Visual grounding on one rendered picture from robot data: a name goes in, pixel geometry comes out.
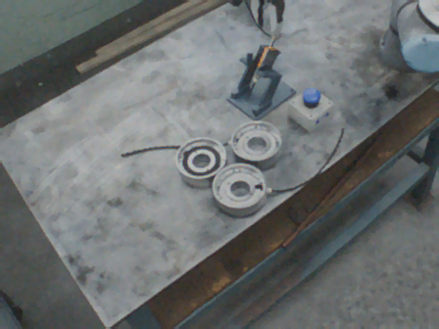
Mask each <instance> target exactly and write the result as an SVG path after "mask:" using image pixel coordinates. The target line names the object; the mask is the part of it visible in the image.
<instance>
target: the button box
mask: <svg viewBox="0 0 439 329"><path fill-rule="evenodd" d="M333 110H334V104H333V103H332V102H330V101H329V100H328V99H326V98H325V97H324V96H322V95H321V94H320V100H319V101H318V102H317V103H315V104H308V103H306V102H305V101H304V100H303V94H301V95H300V96H298V97H297V98H295V99H294V100H292V101H290V102H289V116H290V117H291V118H293V119H294V120H295V121H296V122H298V123H299V124H300V125H301V126H303V127H304V128H305V129H306V130H307V131H309V132H310V133H313V132H314V131H315V130H316V129H317V128H319V127H320V126H322V125H323V124H324V123H326V122H327V121H329V120H330V119H331V118H333Z"/></svg>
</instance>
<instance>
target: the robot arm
mask: <svg viewBox="0 0 439 329"><path fill-rule="evenodd" d="M225 1H226V2H229V3H230V4H231V5H233V6H234V7H238V6H239V5H240V4H241V3H242V2H243V0H225ZM249 3H250V6H251V8H252V11H253V14H254V19H255V21H256V23H257V24H258V26H259V27H263V26H264V18H263V13H264V10H266V9H268V14H269V16H270V25H271V32H272V33H273V35H274V37H277V36H278V35H279V34H280V32H281V30H282V27H283V26H284V25H285V24H286V23H287V22H288V21H289V20H290V19H291V18H292V17H294V16H295V12H296V11H295V8H294V7H287V6H286V2H285V0H249ZM379 53H380V57H381V59H382V60H383V61H384V62H385V63H386V64H387V65H388V66H390V67H391V68H393V69H395V70H397V71H403V72H409V73H415V72H435V71H439V0H393V4H392V9H391V15H390V25H389V26H388V27H387V28H386V30H385V33H384V35H383V37H382V38H381V40H380V43H379Z"/></svg>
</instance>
